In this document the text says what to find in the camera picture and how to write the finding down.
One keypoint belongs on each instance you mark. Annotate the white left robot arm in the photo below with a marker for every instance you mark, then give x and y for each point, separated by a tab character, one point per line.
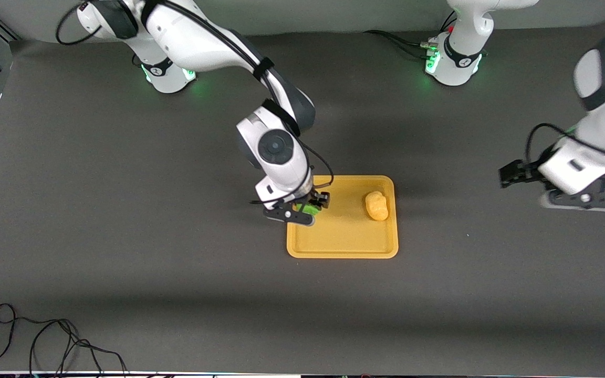
465	31

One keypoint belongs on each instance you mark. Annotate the yellow plastic tray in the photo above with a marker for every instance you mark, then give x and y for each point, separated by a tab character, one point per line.
344	236

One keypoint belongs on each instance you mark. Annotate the yellow potato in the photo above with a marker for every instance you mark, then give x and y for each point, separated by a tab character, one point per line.
376	206

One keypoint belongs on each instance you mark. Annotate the green apple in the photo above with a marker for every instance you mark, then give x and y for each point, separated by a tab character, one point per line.
310	209

